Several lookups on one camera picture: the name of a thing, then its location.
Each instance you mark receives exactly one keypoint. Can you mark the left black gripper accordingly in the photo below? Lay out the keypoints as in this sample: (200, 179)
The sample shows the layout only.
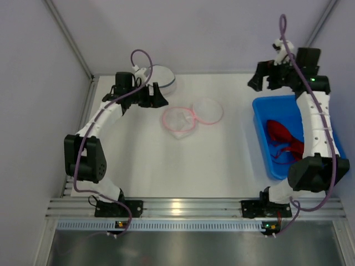
(150, 97)

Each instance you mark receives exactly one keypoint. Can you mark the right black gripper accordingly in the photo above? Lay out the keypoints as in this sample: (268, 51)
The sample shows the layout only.
(268, 75)

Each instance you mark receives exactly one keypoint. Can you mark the pink trimmed mesh laundry bag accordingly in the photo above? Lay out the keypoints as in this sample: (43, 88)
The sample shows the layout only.
(181, 122)

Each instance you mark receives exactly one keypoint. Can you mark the red bra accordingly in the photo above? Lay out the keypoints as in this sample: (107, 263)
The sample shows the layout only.
(280, 135)

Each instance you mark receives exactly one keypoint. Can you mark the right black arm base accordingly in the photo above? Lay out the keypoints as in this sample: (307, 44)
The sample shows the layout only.
(264, 208)

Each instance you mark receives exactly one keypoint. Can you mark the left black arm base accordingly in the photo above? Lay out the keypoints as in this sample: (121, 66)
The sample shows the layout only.
(113, 210)

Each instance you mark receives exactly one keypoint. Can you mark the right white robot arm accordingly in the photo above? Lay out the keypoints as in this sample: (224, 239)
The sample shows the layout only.
(321, 166)

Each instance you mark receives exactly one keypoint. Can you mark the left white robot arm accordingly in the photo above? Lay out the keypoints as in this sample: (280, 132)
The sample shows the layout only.
(84, 157)

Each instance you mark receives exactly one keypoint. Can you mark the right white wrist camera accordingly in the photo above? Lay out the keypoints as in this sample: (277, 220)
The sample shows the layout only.
(282, 56)

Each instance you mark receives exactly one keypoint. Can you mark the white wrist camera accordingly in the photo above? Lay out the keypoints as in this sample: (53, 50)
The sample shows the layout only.
(140, 73)
(282, 56)

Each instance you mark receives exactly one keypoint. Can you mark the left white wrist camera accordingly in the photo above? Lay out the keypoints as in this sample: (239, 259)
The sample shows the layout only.
(140, 73)

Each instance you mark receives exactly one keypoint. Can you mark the left aluminium frame post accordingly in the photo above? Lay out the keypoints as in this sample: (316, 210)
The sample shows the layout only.
(54, 12)

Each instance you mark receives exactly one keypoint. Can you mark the aluminium frame post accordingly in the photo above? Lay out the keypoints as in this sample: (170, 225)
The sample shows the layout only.
(305, 21)
(54, 12)

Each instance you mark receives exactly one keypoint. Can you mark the right aluminium frame post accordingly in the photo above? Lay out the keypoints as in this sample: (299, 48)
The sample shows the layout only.
(305, 21)

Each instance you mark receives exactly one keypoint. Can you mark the aluminium front rail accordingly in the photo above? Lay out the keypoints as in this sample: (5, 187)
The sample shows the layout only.
(182, 208)

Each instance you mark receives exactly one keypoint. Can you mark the slotted grey cable duct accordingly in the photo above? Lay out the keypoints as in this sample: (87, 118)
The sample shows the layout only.
(166, 225)

